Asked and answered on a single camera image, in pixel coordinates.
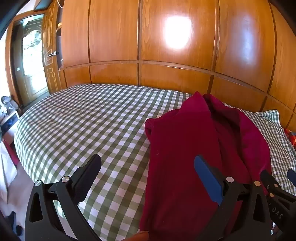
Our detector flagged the green checked pillow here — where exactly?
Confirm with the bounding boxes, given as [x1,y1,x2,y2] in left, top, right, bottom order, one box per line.
[252,109,296,153]

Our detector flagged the white cloth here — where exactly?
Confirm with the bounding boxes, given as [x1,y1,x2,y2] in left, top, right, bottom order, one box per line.
[0,139,18,193]

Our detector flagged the white tablet device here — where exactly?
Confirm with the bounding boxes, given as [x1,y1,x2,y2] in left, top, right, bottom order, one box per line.
[1,111,19,133]

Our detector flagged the dark red shirt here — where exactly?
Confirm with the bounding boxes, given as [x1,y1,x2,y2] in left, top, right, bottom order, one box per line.
[139,91,272,241]

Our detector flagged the red patterned cloth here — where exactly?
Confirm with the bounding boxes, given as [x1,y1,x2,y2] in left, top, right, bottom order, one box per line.
[284,128,296,147]

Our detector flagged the wooden wardrobe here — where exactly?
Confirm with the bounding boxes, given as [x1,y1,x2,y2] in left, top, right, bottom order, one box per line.
[42,0,296,133]

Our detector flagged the grey bag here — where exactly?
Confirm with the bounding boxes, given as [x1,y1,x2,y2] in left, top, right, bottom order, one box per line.
[1,95,19,111]

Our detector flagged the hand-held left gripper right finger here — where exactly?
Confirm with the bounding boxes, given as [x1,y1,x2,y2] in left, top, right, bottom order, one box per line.
[194,155,273,241]

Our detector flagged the green checked bed sheet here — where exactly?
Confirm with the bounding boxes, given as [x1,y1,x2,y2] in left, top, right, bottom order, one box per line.
[14,83,296,241]

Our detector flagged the wooden door with glass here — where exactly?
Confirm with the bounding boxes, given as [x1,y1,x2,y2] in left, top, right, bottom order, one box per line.
[10,14,50,106]

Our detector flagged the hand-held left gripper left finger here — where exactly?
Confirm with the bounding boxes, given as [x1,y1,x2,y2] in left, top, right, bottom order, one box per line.
[24,153,102,241]

